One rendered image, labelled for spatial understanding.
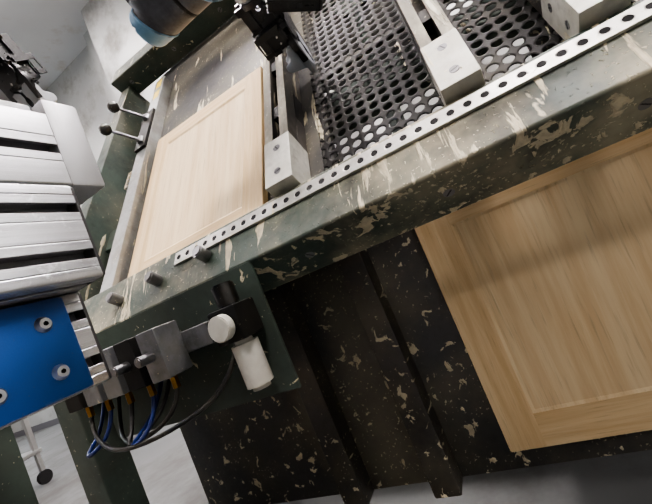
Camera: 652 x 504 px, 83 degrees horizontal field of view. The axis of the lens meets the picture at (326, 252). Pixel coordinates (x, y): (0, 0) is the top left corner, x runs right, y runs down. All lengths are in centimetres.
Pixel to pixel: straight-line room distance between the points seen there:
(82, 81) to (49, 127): 723
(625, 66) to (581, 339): 48
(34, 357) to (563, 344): 81
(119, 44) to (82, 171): 598
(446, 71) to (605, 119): 23
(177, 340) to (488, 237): 62
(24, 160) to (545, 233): 78
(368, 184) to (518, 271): 37
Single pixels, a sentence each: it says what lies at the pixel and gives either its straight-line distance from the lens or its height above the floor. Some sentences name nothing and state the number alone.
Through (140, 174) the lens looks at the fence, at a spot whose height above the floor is 123.
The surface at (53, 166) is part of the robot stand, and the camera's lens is 42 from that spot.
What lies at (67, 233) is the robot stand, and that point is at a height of 86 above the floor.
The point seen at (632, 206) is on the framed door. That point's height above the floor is 64.
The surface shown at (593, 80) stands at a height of 83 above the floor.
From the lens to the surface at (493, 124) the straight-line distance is 58.
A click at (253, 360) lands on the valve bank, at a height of 65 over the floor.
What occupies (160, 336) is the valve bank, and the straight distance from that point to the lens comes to 71.
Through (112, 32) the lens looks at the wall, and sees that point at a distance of 654.
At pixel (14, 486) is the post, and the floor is 58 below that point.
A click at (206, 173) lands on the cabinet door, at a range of 102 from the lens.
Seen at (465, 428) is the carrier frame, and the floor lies 30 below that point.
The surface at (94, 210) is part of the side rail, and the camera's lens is 145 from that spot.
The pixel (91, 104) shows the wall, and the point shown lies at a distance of 744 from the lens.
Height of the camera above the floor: 74
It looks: 3 degrees up
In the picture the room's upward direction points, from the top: 23 degrees counter-clockwise
